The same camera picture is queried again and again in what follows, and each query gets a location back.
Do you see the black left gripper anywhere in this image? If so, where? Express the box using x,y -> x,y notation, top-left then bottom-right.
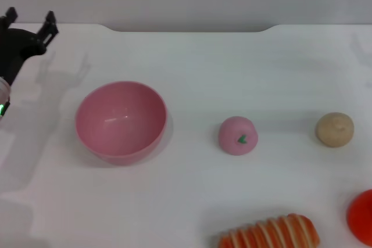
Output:
0,6 -> 60,86

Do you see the pink plastic bowl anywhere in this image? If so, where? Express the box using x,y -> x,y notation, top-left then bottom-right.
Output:
74,81 -> 168,167

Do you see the pink toy peach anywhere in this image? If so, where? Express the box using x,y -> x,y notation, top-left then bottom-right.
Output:
218,116 -> 259,156

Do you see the orange striped toy bread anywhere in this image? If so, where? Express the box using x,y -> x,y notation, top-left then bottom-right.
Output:
217,213 -> 321,248

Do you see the beige round toy bun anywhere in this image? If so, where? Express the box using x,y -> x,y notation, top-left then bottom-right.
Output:
316,112 -> 355,148

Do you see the red toy tomato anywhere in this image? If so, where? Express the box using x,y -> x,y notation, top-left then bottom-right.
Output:
346,189 -> 372,246

